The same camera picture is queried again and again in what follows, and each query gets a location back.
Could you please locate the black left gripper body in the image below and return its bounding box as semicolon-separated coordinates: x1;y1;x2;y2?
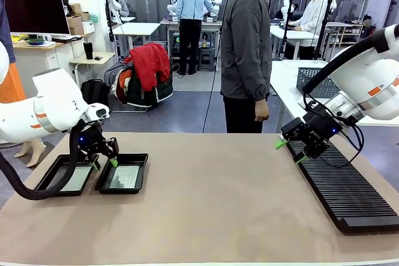
77;122;105;163

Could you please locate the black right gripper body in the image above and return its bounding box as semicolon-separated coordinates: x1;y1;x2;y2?
304;105;342;145

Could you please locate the green perforated circuit board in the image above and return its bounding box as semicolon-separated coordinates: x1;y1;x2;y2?
60;166;94;192
107;165;140;189

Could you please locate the black plastic ESD tray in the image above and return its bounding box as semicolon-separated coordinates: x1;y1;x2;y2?
94;153;150;194
33;153;95;197

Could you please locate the person's right forearm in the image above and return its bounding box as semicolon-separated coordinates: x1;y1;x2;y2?
248;66;271;102

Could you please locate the person's right hand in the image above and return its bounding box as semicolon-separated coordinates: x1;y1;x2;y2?
254;99;271;123

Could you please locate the white rounded table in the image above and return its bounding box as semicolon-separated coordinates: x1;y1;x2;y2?
269;59;399;133

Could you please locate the black slotted board rack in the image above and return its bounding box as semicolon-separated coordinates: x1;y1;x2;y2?
285;140;399;234

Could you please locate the black backpack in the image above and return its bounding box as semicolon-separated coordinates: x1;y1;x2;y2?
80;78;110;107

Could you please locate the grey plastic basket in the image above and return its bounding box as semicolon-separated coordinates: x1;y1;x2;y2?
296;67;340;99

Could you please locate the orange and white garment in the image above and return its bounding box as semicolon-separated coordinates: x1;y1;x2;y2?
115;68;133;105

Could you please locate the grey bag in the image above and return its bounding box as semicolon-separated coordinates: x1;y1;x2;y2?
104;62;132;92

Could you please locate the dark green jacket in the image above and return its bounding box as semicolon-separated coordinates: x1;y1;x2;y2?
126;71;174;108

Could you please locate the small wooden side table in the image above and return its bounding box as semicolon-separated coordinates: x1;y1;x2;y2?
69;51;116;86

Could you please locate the white cabinet with wooden top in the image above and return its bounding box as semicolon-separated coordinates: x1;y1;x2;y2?
14;40;85;98

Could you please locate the red jacket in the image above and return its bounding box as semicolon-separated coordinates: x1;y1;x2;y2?
124;43;171;92

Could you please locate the mannequin with orange trousers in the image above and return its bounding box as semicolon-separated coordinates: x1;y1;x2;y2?
0;0;47;168

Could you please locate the person in grey jacket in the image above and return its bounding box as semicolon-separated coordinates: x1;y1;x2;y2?
220;0;287;134

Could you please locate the white office desk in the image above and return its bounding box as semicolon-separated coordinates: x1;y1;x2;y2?
269;24;319;60
112;22;161;58

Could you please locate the wooden shelf unit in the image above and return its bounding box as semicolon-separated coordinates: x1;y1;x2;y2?
335;22;364;47

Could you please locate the black keyboard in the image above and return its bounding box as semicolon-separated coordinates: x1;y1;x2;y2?
51;36;82;43

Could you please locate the black tripod stand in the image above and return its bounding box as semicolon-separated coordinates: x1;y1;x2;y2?
313;0;336;60

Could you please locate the grey plastic stool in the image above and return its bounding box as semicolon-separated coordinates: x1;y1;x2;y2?
198;48;217;72

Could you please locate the black computer monitor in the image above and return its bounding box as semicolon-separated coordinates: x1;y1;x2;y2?
4;0;71;36

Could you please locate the man in blue shirt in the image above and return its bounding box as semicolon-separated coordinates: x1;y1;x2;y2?
176;0;215;76

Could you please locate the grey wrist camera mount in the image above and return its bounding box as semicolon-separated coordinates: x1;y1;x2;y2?
329;94;358;119

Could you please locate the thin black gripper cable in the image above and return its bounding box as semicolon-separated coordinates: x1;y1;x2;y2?
304;91;365;169

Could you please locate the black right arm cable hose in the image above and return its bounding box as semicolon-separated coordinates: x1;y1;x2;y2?
302;34;393;94

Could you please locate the metal frame workbench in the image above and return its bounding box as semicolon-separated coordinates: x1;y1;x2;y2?
160;19;223;72

